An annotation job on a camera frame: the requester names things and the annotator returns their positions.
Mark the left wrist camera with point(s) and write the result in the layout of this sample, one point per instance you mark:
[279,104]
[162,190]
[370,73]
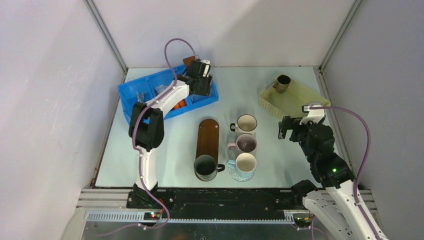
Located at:
[205,67]

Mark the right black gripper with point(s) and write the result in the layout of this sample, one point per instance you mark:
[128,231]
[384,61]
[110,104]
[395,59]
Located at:
[290,123]

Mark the orange Beyou toothpaste tube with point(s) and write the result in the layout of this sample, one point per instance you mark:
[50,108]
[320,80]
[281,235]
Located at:
[180,104]

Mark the brown metallic cup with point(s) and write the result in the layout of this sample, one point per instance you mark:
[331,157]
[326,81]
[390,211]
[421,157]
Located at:
[281,83]

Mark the clear holder with brown lid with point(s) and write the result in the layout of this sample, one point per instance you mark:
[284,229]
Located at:
[189,61]

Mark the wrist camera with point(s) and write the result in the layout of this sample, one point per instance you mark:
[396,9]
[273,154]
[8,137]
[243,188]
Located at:
[205,67]
[313,113]

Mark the cream perforated basket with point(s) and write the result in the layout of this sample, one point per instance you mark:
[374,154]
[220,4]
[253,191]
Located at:
[291,101]

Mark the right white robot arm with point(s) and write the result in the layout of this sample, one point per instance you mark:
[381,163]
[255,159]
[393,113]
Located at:
[350,219]

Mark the light blue mug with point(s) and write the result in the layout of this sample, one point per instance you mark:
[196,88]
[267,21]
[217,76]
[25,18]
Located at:
[245,162]

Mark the white toothpaste tube dark cap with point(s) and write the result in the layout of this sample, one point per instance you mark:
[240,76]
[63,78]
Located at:
[161,90]

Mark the cream mug with black rim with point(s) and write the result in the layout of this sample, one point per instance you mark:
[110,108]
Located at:
[245,124]

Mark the blue three-compartment bin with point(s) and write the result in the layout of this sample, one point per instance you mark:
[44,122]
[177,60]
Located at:
[146,84]

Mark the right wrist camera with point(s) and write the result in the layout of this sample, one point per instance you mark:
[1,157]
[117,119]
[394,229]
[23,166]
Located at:
[313,113]

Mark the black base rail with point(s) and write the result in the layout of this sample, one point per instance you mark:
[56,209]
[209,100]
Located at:
[228,204]

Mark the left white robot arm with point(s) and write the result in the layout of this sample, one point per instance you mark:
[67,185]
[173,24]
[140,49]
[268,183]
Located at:
[146,127]

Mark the clear textured oval tray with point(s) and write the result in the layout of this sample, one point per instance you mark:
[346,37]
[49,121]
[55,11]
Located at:
[241,176]

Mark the grey toothbrush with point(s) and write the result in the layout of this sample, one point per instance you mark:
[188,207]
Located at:
[140,97]

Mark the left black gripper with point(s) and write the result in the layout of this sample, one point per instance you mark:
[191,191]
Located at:
[205,90]

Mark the pink mug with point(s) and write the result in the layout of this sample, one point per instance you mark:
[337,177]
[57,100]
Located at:
[245,143]

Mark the brown wooden oval tray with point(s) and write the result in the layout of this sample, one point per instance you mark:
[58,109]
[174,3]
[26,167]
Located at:
[208,139]

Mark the dark green mug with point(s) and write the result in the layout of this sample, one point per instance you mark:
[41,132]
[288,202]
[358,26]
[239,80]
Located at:
[206,168]

